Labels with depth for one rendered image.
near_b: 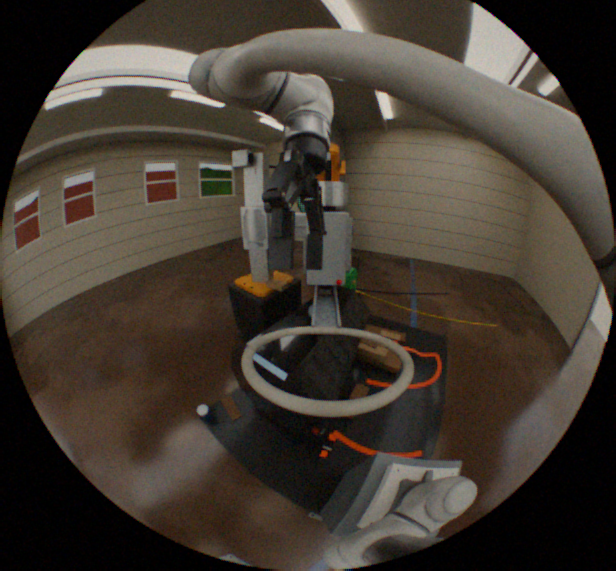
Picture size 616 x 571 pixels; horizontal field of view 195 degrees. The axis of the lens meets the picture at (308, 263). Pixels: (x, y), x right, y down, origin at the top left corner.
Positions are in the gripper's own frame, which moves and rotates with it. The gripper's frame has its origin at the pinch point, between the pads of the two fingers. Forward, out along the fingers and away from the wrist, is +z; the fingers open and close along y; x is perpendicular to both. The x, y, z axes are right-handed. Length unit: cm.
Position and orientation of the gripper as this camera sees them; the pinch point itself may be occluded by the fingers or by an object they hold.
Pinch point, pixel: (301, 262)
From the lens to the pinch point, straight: 27.7
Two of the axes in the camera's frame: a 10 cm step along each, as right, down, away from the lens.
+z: -0.3, 10.0, -0.4
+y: 3.3, 0.4, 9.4
